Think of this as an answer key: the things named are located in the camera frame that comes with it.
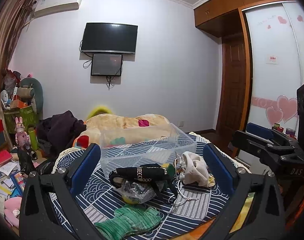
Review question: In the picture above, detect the pink plush toy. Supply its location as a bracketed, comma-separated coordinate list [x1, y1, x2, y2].
[4, 197, 22, 228]

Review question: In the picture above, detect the brown wooden door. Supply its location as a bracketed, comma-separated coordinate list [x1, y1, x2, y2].
[217, 33, 246, 140]

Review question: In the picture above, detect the blue pencil case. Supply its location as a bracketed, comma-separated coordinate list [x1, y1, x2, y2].
[9, 171, 27, 197]

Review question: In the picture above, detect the clear plastic storage bin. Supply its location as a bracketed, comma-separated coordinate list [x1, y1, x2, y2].
[99, 124, 197, 178]

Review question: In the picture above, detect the green bottle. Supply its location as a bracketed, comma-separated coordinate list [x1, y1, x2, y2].
[28, 127, 38, 151]

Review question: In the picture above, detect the white cloth pouch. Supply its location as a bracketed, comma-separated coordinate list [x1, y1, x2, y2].
[179, 151, 209, 187]

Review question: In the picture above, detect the dark purple clothing pile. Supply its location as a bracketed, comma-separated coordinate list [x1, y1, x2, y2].
[36, 111, 86, 158]

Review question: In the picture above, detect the blue white patterned cloth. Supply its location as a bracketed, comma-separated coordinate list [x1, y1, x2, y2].
[75, 133, 229, 239]

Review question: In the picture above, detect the black wall television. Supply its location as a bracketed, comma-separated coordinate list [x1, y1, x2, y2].
[81, 23, 138, 54]

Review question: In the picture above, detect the beige plush patchwork blanket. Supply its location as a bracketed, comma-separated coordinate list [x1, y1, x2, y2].
[73, 114, 172, 148]

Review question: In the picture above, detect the clear bag of dark items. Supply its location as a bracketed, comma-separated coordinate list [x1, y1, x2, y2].
[116, 180, 156, 205]

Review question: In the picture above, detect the grey green plush toy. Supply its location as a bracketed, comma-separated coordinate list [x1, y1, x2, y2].
[17, 77, 44, 114]

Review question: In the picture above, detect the yellow-green plush pillow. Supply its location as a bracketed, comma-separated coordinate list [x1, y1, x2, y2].
[86, 105, 113, 120]

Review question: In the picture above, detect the white cable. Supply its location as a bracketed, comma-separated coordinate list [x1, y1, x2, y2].
[167, 154, 200, 208]

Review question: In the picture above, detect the green storage box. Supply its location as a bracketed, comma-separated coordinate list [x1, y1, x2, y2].
[4, 106, 39, 134]

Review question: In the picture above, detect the white air conditioner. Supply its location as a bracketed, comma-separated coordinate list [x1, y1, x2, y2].
[34, 0, 82, 18]

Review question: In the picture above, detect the wooden wardrobe with white doors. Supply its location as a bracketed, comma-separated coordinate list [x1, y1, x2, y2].
[194, 0, 304, 132]

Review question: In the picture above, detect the pink rabbit figure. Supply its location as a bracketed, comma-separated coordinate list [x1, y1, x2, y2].
[15, 116, 30, 147]

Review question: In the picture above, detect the yellow green sponge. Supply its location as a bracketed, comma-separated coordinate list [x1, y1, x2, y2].
[161, 163, 176, 180]

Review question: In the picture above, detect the striped brown curtain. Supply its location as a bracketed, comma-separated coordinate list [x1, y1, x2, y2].
[0, 0, 37, 140]

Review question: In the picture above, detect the green knitted glove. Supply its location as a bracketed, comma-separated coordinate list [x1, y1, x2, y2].
[94, 204, 161, 239]

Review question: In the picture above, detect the black bag with gold chain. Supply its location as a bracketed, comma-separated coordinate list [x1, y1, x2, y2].
[108, 164, 177, 196]

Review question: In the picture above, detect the small black wall monitor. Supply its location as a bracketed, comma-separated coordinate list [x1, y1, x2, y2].
[91, 53, 123, 76]

